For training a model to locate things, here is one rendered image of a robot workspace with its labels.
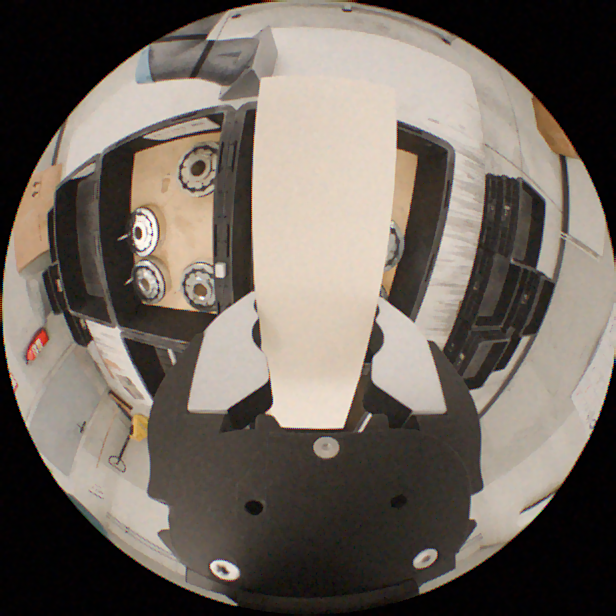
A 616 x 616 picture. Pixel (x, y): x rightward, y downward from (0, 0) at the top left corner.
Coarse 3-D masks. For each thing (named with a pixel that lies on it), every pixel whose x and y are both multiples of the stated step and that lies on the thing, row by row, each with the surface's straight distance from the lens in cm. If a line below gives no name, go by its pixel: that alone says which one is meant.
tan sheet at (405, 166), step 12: (396, 156) 41; (408, 156) 42; (396, 168) 40; (408, 168) 41; (396, 180) 40; (408, 180) 41; (396, 192) 40; (408, 192) 41; (396, 204) 40; (408, 204) 41; (396, 216) 40; (384, 276) 42
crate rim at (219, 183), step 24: (168, 120) 37; (120, 144) 45; (216, 168) 30; (96, 192) 49; (216, 192) 30; (96, 216) 49; (216, 216) 30; (216, 288) 33; (216, 312) 35; (144, 336) 49; (168, 336) 45
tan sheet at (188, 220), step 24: (168, 144) 48; (192, 144) 44; (144, 168) 51; (168, 168) 47; (144, 192) 50; (168, 192) 46; (168, 216) 46; (192, 216) 43; (168, 240) 47; (192, 240) 44; (168, 264) 49
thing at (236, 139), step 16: (240, 112) 31; (240, 128) 30; (400, 128) 31; (416, 128) 32; (240, 144) 30; (448, 144) 35; (448, 160) 34; (448, 176) 33; (224, 192) 29; (448, 192) 33; (224, 208) 29; (448, 208) 33; (224, 224) 30; (224, 240) 30; (432, 240) 33; (224, 256) 31; (432, 256) 34; (432, 272) 34; (224, 288) 32; (416, 304) 35; (368, 368) 41
